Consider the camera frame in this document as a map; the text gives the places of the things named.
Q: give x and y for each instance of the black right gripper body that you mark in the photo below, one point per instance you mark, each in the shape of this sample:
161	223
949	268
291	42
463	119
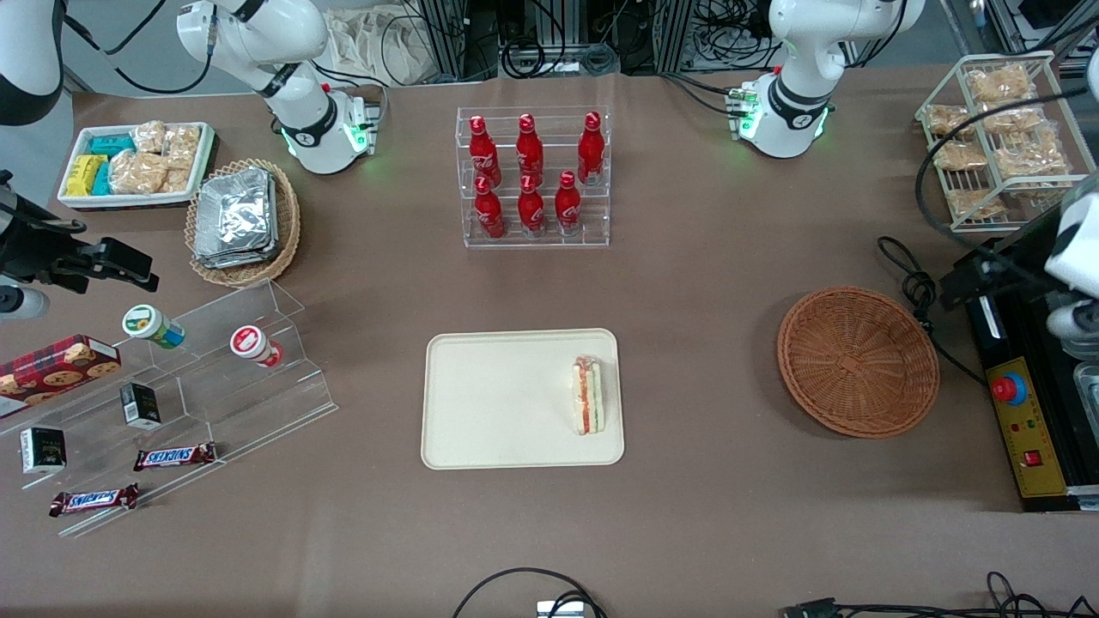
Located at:
33	251

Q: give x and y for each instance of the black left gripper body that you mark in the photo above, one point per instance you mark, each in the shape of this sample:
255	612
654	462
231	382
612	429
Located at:
1011	259

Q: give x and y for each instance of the triangle sandwich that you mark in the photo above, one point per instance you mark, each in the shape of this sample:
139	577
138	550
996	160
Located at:
588	399

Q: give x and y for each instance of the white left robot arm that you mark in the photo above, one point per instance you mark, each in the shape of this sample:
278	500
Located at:
794	103

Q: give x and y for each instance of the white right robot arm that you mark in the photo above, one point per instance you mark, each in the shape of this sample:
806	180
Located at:
318	120

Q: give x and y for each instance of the white rectangular snack tray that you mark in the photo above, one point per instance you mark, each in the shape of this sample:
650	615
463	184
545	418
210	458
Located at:
129	202

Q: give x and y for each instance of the brown round wicker basket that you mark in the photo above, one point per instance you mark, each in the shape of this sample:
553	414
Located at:
859	365

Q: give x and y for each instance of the light wicker oval basket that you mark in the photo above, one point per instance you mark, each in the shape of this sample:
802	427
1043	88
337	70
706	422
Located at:
288	223

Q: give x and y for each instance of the cream plastic tray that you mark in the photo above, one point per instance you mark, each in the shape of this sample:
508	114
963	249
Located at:
498	403

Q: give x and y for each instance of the green lid sunflower cup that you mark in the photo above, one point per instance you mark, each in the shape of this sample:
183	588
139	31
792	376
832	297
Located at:
144	322

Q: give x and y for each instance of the clear bag of crackers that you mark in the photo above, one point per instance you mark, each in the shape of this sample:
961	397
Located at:
998	83
974	202
960	156
1030	160
944	118
1013	118

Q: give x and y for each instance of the yellow snack pack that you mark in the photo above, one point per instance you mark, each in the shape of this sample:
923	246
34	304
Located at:
81	174

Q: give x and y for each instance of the teal snack pack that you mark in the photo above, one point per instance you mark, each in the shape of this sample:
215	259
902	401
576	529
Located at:
112	144
101	178

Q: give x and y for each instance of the clear bag of rice puffs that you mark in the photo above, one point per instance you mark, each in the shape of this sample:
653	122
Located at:
137	172
177	180
182	142
150	136

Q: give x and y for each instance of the foil wrapped pack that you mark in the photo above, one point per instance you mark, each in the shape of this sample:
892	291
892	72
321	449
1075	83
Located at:
232	261
236	210

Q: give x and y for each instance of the red tartan cookie box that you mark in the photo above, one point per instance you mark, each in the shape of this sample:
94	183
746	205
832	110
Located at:
51	369

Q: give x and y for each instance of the small black barcode carton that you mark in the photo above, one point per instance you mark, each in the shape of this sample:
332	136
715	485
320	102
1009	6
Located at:
140	405

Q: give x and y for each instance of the red lid strawberry cup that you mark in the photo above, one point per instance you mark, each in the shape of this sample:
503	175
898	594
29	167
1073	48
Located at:
249	342

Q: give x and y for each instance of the metal container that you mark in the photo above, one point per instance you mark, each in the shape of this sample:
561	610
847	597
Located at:
1089	395

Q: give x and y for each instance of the black control box yellow panel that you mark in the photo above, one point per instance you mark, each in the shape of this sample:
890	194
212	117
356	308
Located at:
1030	429

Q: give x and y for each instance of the clear acrylic stepped display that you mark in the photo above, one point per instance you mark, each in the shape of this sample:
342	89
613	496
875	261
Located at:
258	403

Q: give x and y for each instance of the Snickers bar brown wrapper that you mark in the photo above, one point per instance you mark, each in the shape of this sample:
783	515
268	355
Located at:
174	457
94	499

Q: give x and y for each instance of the small black gold-print carton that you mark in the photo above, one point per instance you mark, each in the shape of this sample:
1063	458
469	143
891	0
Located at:
43	451

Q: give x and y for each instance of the red cola bottle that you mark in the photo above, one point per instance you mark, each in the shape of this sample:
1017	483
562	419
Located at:
529	150
531	210
590	148
489	213
483	153
567	206

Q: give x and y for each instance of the clear acrylic bottle rack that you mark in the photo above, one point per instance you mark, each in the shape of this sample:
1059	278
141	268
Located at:
537	241

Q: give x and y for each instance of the small grey device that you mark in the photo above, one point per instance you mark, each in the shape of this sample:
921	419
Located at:
560	609

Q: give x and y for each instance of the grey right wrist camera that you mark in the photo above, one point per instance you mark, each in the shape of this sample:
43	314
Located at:
21	302

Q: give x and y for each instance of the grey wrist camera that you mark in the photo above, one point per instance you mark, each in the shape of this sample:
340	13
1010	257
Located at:
21	302
1069	322

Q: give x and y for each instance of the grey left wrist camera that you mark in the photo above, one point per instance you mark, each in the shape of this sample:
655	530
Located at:
1069	322

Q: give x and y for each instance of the aluminium frame post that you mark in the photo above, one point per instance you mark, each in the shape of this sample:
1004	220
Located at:
674	34
446	34

